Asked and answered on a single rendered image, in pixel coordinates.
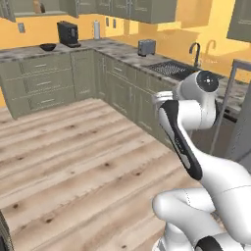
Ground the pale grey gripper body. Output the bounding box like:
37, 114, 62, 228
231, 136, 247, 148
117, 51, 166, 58
152, 90, 175, 107

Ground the grey fridge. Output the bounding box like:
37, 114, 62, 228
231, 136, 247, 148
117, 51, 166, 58
225, 59, 251, 165

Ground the black bowl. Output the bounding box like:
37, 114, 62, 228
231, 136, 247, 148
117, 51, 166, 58
39, 42, 58, 52

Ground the dark metal sink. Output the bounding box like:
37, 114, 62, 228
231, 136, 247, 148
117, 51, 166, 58
142, 60, 201, 81

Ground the green sink cupboard run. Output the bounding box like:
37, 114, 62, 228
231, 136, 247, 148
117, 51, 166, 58
93, 50, 184, 150

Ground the grey toaster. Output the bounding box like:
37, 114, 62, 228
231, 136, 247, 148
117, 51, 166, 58
137, 38, 157, 57

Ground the dark curved tap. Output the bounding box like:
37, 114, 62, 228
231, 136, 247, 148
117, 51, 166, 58
188, 41, 202, 69

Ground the black coffee machine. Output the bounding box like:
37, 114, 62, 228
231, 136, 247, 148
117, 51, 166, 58
56, 21, 82, 49

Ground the green drawer cupboard run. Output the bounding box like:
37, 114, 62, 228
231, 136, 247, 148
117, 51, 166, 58
0, 49, 96, 121

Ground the brown jar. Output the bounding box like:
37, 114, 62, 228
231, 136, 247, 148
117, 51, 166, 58
32, 0, 46, 15

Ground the long grey fridge handle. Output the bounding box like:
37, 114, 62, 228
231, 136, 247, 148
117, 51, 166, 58
209, 60, 238, 156

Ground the green wall cupboard run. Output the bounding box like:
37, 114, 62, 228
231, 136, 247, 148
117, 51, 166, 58
0, 0, 179, 25

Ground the single green wall cupboard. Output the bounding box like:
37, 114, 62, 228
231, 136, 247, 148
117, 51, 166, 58
226, 0, 251, 44

